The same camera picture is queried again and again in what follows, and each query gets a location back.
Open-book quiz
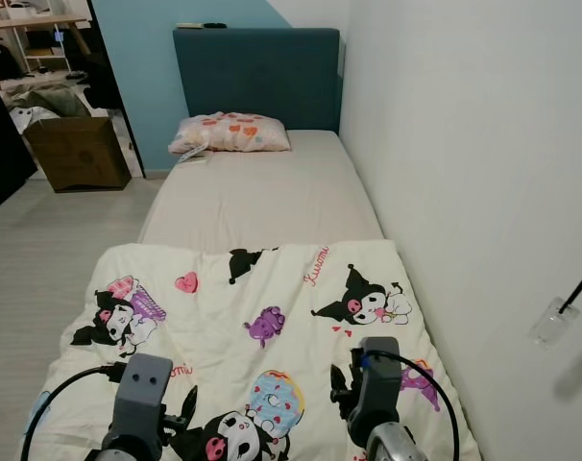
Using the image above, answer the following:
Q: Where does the black door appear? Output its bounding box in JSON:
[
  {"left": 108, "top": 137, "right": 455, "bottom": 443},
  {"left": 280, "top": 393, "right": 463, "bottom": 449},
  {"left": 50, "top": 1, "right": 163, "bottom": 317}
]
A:
[{"left": 0, "top": 72, "right": 38, "bottom": 218}]

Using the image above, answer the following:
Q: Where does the grey green fabric bag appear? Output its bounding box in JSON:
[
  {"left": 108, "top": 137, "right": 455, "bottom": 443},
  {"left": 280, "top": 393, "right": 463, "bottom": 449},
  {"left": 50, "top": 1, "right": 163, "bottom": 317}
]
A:
[{"left": 3, "top": 79, "right": 92, "bottom": 121}]

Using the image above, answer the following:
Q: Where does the black door frame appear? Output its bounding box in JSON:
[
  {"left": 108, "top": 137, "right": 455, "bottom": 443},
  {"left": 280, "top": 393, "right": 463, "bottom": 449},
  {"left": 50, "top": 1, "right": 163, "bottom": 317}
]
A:
[{"left": 85, "top": 0, "right": 146, "bottom": 179}]

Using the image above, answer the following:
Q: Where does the white cartoon print blanket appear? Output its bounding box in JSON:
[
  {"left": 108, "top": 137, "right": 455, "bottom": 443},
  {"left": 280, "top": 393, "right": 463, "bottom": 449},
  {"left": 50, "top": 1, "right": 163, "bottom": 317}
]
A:
[{"left": 24, "top": 238, "right": 484, "bottom": 461}]

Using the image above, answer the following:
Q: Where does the beige mattress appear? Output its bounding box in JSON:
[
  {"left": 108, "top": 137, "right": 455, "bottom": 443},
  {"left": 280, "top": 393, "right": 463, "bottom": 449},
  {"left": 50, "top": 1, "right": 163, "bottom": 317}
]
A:
[{"left": 137, "top": 130, "right": 386, "bottom": 253}]

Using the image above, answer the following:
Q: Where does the light wooden table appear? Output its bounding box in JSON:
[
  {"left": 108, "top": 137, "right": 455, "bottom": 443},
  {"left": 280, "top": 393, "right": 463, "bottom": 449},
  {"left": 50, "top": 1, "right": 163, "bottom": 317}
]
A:
[{"left": 0, "top": 14, "right": 92, "bottom": 59}]

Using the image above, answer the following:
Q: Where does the white plastic bag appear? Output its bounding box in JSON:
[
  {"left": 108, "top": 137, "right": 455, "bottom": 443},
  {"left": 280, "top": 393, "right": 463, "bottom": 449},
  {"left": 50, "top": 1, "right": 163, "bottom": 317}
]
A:
[{"left": 11, "top": 106, "right": 60, "bottom": 133}]

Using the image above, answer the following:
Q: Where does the pink pillow with orange dots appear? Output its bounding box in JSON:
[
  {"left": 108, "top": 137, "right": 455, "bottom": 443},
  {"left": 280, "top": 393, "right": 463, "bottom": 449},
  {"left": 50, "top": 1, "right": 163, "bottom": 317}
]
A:
[{"left": 168, "top": 111, "right": 291, "bottom": 155}]

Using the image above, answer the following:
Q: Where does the teal upholstered bed frame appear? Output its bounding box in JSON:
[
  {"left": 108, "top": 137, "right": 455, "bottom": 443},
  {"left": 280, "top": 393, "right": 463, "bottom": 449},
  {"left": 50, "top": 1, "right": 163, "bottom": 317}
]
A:
[{"left": 173, "top": 28, "right": 342, "bottom": 133}]

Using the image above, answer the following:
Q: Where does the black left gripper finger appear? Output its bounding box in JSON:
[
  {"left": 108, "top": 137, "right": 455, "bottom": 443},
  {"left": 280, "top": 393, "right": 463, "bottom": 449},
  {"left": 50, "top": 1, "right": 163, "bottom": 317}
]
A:
[{"left": 174, "top": 386, "right": 201, "bottom": 438}]

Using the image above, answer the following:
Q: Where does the white window blind wand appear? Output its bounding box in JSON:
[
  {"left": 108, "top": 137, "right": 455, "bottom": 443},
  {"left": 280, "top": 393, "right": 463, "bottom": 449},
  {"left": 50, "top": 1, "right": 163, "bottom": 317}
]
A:
[{"left": 529, "top": 257, "right": 582, "bottom": 347}]

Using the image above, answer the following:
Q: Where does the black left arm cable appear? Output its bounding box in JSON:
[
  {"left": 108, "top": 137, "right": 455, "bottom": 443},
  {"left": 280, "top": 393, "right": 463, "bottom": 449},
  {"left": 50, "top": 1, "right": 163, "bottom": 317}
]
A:
[{"left": 20, "top": 362, "right": 129, "bottom": 461}]

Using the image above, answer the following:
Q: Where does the white metal shelf rack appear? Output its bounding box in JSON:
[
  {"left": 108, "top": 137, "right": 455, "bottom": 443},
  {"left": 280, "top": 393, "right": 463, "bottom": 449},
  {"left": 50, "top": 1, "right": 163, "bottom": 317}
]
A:
[{"left": 0, "top": 0, "right": 71, "bottom": 73}]

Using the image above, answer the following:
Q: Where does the brown cardboard box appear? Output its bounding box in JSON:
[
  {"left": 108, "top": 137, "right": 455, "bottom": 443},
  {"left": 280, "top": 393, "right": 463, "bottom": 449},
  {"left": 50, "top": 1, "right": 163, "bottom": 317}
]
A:
[{"left": 24, "top": 115, "right": 133, "bottom": 193}]

